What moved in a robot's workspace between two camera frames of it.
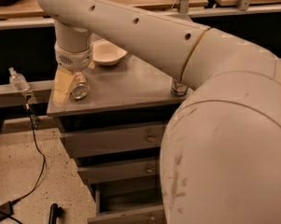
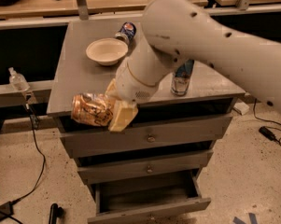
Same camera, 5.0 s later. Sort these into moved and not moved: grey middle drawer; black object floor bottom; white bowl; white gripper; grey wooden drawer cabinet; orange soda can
Moved: orange soda can; white gripper
Not moved: white bowl; black object floor bottom; grey wooden drawer cabinet; grey middle drawer
